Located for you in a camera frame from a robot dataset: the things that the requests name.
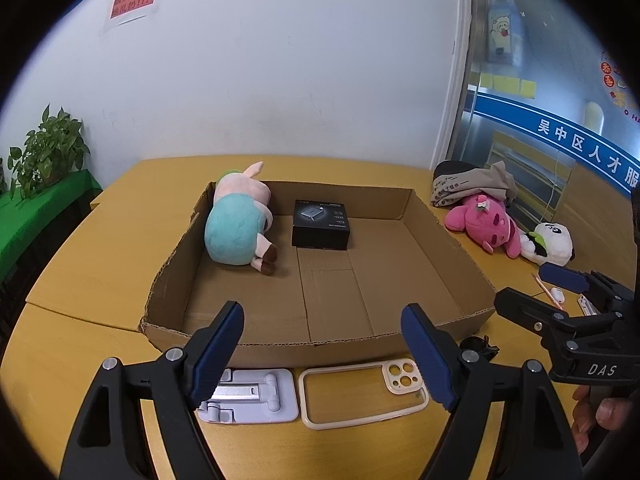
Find yellow sticky notes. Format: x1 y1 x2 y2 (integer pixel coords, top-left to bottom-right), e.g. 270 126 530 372
479 72 537 100

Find grey printed cloth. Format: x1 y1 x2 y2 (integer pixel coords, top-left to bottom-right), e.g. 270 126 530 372
431 161 520 209

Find white hanging cable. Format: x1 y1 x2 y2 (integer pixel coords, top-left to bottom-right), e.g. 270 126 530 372
546 154 565 209

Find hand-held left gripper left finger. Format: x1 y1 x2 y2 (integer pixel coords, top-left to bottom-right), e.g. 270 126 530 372
60 301 246 480

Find beige phone case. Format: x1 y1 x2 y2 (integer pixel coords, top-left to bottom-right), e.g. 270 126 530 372
298 359 431 432

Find black eyeglasses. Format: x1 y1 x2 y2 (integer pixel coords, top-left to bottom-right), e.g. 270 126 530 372
459 336 501 362

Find red window decorations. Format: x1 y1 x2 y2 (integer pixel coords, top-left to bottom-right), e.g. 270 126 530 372
599 47 640 123

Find white panda plush toy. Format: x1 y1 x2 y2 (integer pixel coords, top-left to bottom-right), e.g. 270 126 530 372
520 222 576 267

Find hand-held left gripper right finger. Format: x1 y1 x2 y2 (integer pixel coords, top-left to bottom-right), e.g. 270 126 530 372
401 303 583 480

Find person's right hand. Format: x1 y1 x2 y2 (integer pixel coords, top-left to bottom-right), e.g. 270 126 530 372
571 385 627 456

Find white folding phone stand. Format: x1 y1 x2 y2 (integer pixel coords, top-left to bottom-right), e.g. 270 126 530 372
196 367 300 426

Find green cloth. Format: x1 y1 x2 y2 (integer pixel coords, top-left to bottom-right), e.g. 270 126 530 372
0 169 104 281

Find red wall sign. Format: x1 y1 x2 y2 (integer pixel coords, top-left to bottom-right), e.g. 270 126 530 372
109 0 160 24

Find pink plush toy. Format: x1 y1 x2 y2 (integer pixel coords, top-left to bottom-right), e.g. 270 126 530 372
444 193 527 260

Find green potted plant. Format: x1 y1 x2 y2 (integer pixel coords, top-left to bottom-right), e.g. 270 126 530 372
7 104 92 200

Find small black product box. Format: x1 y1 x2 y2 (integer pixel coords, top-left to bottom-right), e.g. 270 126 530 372
291 199 352 251

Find wooden desktop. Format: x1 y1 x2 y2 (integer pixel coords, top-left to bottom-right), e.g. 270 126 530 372
0 156 640 480

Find cartoon poster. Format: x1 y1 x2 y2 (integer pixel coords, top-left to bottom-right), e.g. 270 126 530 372
486 0 524 64

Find brown cardboard box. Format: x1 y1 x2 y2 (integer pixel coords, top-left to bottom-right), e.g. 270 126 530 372
138 180 497 368

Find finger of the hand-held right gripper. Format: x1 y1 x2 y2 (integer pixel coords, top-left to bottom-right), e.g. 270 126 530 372
537 262 637 313
494 287 576 348

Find pink and teal pig plush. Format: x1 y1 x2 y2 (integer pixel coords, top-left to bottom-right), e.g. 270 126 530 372
204 161 279 276

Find blue wall banner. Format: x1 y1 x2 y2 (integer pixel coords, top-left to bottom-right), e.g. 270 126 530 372
471 86 640 196

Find pencil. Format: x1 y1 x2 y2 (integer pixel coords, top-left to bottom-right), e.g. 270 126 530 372
532 273 565 309

